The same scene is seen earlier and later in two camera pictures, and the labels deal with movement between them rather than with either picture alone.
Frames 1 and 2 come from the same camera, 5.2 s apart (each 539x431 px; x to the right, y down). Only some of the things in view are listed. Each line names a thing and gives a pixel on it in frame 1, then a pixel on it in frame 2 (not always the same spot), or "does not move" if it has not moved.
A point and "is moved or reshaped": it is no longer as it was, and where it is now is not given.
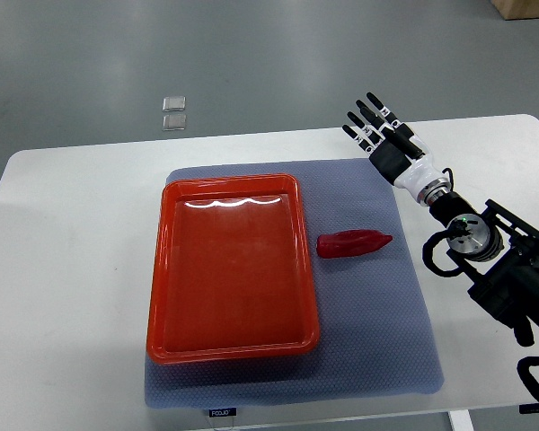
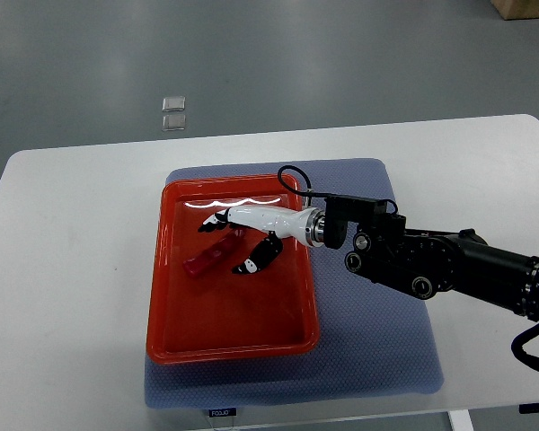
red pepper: x=350 y=242 is moved or reshaped
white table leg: x=461 y=420 does not move
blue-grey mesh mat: x=375 y=337 does not move
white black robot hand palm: x=411 y=175 → x=307 y=225
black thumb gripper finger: x=402 y=135 → x=269 y=248
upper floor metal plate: x=173 y=103 does not move
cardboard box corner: x=525 y=9 does not move
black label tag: x=222 y=412 does not move
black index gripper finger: x=384 y=110 → x=216 y=222
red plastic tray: x=233 y=276 does not move
